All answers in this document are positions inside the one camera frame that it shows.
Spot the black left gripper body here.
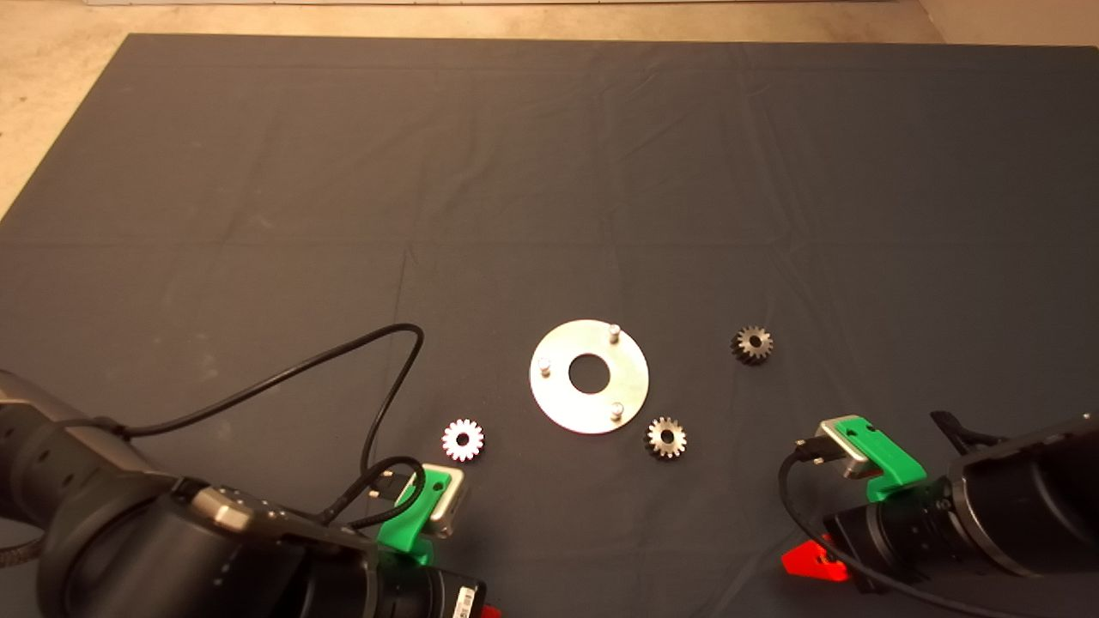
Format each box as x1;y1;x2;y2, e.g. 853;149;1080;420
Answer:
429;565;488;618

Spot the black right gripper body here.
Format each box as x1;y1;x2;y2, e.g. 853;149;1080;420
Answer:
822;505;878;595

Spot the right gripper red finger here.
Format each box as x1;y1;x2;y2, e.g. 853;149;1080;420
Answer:
780;536;851;585

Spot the steel planetary gear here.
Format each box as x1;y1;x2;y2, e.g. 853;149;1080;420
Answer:
731;325;774;367
644;416;689;462

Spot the round metal carrier plate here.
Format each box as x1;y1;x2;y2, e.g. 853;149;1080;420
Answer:
529;319;651;435

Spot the white shiny small gear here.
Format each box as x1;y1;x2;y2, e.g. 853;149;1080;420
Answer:
441;418;487;464

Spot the dark grey table cloth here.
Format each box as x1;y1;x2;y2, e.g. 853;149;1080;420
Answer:
0;33;1099;618

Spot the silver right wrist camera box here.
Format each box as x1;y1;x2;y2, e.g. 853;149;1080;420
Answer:
816;419;875;480

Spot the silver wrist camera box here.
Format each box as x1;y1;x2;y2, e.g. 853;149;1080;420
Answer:
419;463;472;541
816;419;875;480

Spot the green right camera mount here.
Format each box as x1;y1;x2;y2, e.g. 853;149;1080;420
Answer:
835;415;928;504

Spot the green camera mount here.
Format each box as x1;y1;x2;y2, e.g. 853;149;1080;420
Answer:
376;470;449;567
835;415;928;504

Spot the black right camera cable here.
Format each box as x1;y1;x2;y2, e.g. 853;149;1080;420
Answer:
778;438;1023;618

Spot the black camera cable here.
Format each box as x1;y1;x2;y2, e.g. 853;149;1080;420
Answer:
778;438;1023;618
103;323;428;529

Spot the green left camera mount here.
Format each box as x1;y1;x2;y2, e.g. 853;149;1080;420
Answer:
376;470;449;567

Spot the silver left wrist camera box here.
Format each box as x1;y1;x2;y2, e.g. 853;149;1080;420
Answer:
419;463;472;541

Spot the black left camera cable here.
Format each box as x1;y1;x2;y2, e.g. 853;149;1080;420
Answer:
103;323;428;529

